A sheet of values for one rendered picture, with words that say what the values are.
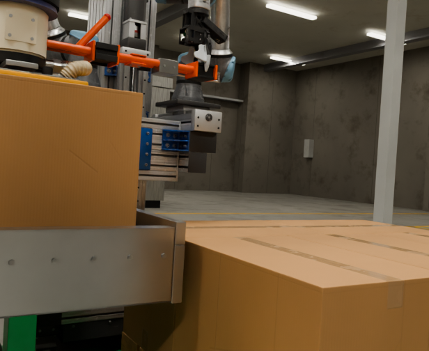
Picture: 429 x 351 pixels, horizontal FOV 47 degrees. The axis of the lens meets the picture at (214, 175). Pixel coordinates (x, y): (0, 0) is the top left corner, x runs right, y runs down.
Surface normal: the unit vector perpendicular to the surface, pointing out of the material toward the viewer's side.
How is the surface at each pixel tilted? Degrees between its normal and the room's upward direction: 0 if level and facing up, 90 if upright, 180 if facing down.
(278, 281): 90
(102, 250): 90
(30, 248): 90
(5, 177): 90
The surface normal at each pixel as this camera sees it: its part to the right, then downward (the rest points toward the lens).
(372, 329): 0.51, 0.05
